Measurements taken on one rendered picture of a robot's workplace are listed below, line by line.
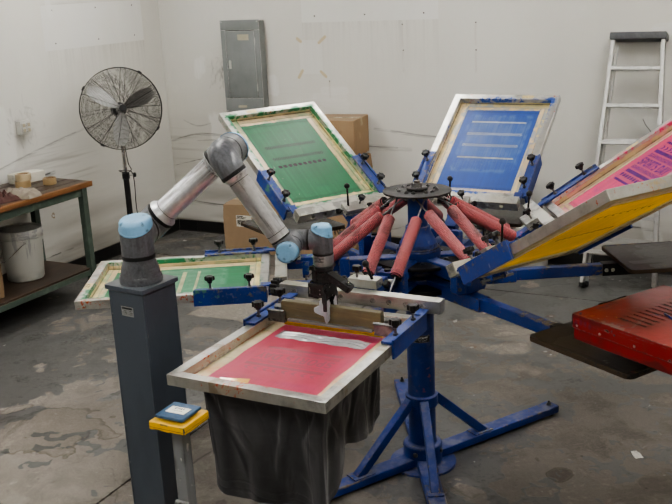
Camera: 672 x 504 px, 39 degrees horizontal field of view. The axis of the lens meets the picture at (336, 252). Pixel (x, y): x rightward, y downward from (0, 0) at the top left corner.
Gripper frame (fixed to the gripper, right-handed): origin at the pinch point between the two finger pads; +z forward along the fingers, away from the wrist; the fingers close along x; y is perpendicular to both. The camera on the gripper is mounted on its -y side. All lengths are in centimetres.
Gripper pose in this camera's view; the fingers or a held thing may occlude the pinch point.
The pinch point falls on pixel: (331, 318)
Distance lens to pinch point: 342.7
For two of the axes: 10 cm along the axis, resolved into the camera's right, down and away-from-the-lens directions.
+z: 0.5, 9.6, 2.8
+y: -8.9, -0.9, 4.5
